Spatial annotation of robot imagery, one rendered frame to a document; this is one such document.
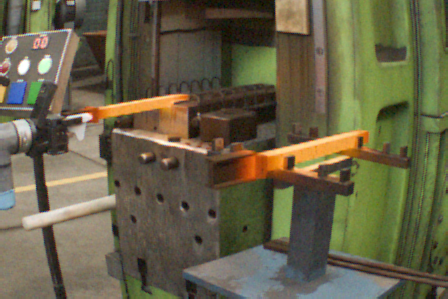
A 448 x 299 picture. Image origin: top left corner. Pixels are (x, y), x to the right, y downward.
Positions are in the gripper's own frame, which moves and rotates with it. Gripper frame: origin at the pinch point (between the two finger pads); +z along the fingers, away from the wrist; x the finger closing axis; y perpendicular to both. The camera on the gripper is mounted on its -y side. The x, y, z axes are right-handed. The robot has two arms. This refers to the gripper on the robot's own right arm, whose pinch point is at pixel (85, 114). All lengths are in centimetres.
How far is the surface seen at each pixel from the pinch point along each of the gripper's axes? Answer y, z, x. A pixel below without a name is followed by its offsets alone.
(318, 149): 0, 5, 58
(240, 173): 1, -12, 55
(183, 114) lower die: 3.1, 27.7, 6.1
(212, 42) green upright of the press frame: -12, 66, -19
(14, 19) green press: -28, 224, -447
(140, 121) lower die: 6.8, 27.7, -9.6
